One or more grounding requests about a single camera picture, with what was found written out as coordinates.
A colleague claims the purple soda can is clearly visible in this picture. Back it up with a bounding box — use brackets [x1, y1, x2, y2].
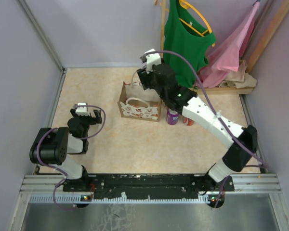
[166, 108, 180, 125]

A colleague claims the red cola can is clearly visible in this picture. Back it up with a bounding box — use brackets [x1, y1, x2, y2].
[183, 116, 194, 126]

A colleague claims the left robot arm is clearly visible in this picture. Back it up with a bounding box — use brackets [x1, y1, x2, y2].
[29, 103, 106, 192]

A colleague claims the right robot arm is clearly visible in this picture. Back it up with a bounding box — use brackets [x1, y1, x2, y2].
[136, 64, 258, 191]

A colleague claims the canvas tote bag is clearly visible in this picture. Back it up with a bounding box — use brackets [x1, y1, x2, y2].
[118, 72, 162, 122]

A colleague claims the green tank top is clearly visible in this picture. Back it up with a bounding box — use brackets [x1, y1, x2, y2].
[163, 0, 216, 88]

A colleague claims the pink shirt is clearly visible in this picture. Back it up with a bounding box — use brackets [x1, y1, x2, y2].
[199, 2, 260, 88]

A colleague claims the beige cloth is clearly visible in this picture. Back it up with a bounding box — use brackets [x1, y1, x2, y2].
[218, 60, 257, 89]

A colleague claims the yellow clothes hanger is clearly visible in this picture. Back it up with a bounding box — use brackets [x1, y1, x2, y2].
[154, 0, 216, 47]

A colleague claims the wooden clothes rack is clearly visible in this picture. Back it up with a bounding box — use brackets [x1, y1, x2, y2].
[155, 0, 289, 95]

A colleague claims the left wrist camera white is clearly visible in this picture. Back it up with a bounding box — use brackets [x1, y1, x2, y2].
[73, 103, 90, 116]

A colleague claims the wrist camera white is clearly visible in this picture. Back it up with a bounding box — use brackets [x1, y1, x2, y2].
[73, 103, 90, 116]
[140, 49, 162, 73]

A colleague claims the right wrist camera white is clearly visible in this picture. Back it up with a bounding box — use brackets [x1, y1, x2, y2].
[140, 49, 162, 73]

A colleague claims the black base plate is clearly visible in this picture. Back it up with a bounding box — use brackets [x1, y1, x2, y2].
[63, 174, 234, 199]

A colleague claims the white cable duct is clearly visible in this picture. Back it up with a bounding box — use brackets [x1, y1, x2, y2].
[28, 194, 226, 205]

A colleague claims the aluminium rail frame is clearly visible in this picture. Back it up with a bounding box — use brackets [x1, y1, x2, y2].
[20, 174, 281, 193]

